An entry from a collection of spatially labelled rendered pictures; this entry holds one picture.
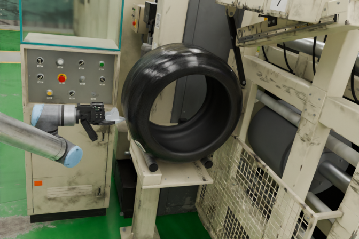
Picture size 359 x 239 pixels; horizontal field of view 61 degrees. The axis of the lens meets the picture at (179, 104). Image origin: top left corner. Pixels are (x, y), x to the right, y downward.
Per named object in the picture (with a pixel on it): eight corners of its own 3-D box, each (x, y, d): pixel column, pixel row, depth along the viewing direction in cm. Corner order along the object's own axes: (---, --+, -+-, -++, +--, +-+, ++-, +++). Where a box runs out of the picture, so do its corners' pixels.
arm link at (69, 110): (63, 129, 125) (64, 119, 133) (76, 129, 127) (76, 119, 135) (64, 109, 122) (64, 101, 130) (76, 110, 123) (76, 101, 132)
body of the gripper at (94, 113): (106, 108, 128) (76, 108, 124) (104, 126, 131) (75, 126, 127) (104, 102, 135) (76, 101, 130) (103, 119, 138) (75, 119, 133)
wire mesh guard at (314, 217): (194, 205, 211) (213, 113, 186) (196, 204, 211) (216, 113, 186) (266, 342, 132) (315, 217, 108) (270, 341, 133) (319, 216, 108)
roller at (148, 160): (133, 133, 168) (139, 127, 168) (139, 137, 171) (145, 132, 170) (147, 169, 138) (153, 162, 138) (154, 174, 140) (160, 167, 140)
